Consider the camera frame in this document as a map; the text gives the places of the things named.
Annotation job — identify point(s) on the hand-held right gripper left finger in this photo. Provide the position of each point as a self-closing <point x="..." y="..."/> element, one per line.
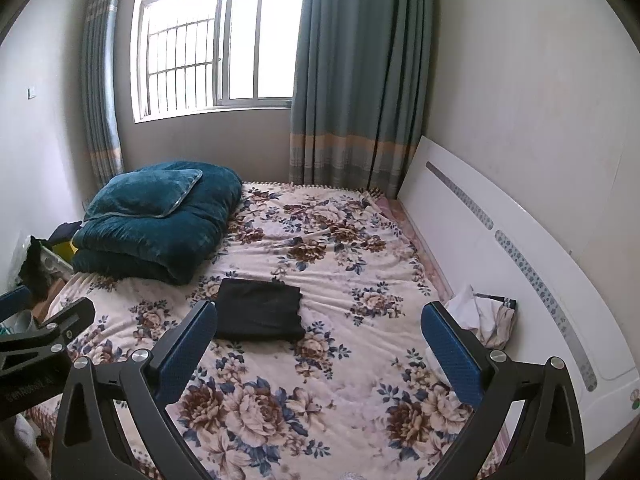
<point x="186" y="352"/>

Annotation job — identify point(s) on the wide teal curtain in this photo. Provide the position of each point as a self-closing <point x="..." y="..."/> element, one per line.
<point x="360" y="70"/>

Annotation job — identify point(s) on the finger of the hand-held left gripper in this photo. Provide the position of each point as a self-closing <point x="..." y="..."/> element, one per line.
<point x="14" y="302"/>
<point x="70" y="315"/>

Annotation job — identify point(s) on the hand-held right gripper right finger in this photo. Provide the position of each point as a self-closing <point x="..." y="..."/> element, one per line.
<point x="450" y="352"/>

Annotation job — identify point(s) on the narrow teal curtain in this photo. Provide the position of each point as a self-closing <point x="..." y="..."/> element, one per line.
<point x="102" y="85"/>

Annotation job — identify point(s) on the teal pillow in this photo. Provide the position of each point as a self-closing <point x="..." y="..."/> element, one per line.
<point x="140" y="195"/>

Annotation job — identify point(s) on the crumpled white clothes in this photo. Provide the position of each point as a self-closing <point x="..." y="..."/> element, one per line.
<point x="480" y="315"/>

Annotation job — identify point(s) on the black sweater with grey stripes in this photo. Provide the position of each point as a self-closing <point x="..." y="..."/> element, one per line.
<point x="260" y="310"/>

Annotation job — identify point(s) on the pink bed sheet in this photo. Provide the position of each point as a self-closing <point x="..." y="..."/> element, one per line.
<point x="425" y="255"/>

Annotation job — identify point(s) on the folded teal quilt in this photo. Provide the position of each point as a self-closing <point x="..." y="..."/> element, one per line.
<point x="165" y="245"/>

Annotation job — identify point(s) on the window with metal bars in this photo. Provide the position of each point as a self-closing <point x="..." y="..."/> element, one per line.
<point x="215" y="35"/>

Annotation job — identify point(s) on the white bed headboard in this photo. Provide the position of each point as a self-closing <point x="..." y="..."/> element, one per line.
<point x="540" y="270"/>

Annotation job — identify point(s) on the floral plush blanket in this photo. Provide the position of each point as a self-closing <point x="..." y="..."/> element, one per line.
<point x="310" y="385"/>

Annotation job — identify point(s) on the white wall switch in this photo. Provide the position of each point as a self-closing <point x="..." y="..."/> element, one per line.
<point x="32" y="93"/>

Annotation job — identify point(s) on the black cloth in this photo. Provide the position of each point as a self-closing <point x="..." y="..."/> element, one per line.
<point x="35" y="270"/>

